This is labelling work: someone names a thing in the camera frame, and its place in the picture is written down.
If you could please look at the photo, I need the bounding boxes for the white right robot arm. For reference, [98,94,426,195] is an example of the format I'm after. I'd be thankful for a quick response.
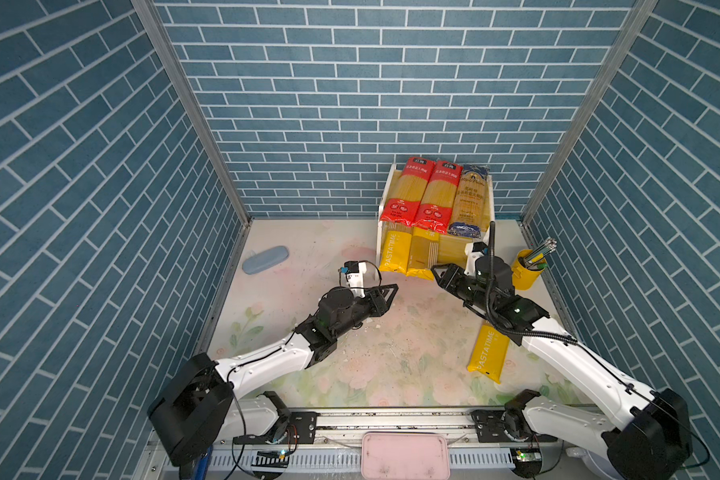
[432,255,693,479]

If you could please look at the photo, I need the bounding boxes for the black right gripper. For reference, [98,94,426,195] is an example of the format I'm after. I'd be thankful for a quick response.
[430,261,495,316]

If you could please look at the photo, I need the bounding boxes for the yellow Pastatime bag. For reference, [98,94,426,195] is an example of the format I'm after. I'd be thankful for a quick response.
[467,322,509,384]
[379,222,413,275]

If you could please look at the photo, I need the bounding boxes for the pens in cup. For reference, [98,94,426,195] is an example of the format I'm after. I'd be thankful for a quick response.
[519,237,557,271]

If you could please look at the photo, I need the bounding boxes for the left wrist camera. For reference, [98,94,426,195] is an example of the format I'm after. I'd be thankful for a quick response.
[338,260,382,298]

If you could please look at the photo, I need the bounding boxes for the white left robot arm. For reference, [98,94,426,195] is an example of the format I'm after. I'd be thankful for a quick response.
[147,284,398,469]

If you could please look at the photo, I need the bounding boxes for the blue black handled tool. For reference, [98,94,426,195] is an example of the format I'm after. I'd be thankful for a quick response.
[178,457,210,480]

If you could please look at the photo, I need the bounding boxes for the wooden two-tier shelf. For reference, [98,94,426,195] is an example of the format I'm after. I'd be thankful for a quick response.
[377,157,495,280]

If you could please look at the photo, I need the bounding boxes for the red spaghetti bag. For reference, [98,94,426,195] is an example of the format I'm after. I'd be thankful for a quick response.
[413,161,463,234]
[380,157,436,227]

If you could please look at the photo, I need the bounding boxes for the blue glasses case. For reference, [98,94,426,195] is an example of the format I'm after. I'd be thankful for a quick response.
[242,245,290,275]

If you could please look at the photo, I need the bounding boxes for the yellow pen cup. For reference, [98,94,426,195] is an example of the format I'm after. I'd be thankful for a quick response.
[511,249,548,290]

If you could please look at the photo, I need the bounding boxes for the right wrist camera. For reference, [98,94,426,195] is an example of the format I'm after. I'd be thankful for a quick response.
[465,241,488,277]

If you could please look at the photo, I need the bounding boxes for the pink tray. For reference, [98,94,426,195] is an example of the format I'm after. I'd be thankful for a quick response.
[361,432,451,480]

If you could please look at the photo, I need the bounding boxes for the yellow pasta bag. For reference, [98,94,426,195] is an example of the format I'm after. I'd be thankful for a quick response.
[406,227,440,280]

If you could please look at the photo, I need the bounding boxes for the blue MoliPasta spaghetti bag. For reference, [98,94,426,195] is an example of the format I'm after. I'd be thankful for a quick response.
[447,165,489,239]

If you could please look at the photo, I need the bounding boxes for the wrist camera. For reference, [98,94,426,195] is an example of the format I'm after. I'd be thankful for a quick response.
[465,241,488,277]
[338,260,382,298]

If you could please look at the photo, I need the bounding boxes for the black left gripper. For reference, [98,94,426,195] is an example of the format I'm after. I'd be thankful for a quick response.
[330,283,398,342]

